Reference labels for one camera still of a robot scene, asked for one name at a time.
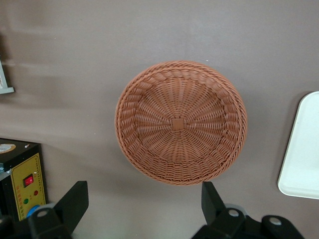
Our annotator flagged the cream plastic tray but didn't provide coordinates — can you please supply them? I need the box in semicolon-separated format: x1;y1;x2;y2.
277;91;319;200

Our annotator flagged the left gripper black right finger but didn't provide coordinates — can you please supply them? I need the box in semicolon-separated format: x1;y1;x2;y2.
193;182;306;239

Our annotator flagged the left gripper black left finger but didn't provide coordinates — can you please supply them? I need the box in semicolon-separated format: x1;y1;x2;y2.
0;181;90;239

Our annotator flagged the black food warmer yellow panel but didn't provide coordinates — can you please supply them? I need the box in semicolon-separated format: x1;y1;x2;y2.
0;138;47;222

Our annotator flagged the grey snack tray rack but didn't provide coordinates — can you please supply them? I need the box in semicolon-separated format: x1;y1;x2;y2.
0;32;15;95

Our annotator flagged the brown round wicker basket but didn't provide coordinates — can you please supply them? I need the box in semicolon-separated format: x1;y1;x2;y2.
114;59;249;186

